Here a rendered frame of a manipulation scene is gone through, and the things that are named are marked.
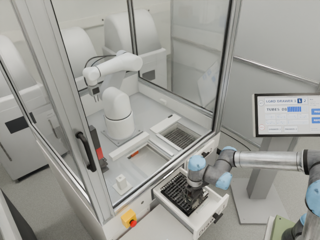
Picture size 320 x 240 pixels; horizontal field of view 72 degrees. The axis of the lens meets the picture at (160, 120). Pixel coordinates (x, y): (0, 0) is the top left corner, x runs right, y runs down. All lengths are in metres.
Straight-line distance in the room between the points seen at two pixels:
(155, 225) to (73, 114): 0.89
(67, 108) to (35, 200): 2.10
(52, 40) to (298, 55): 2.14
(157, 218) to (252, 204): 1.25
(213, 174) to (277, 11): 1.82
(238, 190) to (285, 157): 1.57
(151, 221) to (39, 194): 1.66
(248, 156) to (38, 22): 0.88
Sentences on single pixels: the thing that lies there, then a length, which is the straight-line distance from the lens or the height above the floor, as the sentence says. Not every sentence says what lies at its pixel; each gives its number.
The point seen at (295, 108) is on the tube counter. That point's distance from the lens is 1.82.
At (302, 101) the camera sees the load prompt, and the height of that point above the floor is 1.15.
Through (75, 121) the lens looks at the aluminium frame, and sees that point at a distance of 0.79.
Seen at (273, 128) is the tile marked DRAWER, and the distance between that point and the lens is 1.75.
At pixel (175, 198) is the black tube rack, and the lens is 1.35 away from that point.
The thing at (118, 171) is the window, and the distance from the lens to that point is 1.08.
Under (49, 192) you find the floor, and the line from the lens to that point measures 2.78.
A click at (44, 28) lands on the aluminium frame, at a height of 1.88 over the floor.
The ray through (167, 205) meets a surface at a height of 0.88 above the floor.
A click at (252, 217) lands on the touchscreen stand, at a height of 0.03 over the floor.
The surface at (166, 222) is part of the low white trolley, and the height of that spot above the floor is 0.76.
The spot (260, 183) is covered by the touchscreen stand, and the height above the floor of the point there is 0.30.
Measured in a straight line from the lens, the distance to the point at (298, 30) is 2.41.
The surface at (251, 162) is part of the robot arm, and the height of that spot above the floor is 1.30.
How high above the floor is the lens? 2.03
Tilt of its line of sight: 37 degrees down
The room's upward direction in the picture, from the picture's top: 3 degrees counter-clockwise
